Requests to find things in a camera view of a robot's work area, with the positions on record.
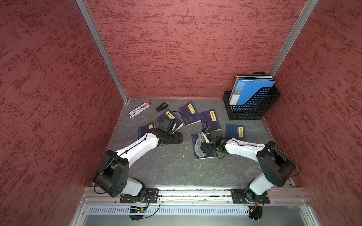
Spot blue book Hanfeizi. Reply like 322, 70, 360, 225
191, 133, 215, 160

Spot grey knitted cloth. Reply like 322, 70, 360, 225
194, 133, 206, 159

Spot blue book Zhuangzi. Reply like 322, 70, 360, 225
156, 109, 183, 131

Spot blue book Shijing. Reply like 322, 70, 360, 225
138, 122, 156, 139

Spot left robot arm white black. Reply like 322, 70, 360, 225
92, 118, 183, 202

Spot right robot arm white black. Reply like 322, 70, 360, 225
195, 130, 297, 204

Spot blue book Mengxi Bitan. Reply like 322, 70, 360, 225
226, 124, 246, 141

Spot blue book Yuewei notes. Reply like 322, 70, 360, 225
199, 109, 221, 131

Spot blue book Tang poems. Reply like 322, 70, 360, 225
178, 102, 201, 126

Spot black stapler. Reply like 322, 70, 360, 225
156, 102, 168, 112

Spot white red pen package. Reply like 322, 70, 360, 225
129, 102, 152, 118

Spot black mesh file holder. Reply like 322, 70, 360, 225
223, 86, 280, 121

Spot blue folder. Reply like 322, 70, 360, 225
229, 79, 275, 105

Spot dark folders behind blue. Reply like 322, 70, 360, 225
237, 72, 273, 81

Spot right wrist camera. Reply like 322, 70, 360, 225
201, 130, 210, 143

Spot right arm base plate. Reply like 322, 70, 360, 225
231, 188, 270, 205

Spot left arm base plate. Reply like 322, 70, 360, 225
120, 188, 159, 204

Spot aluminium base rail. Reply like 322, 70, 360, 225
71, 186, 320, 226

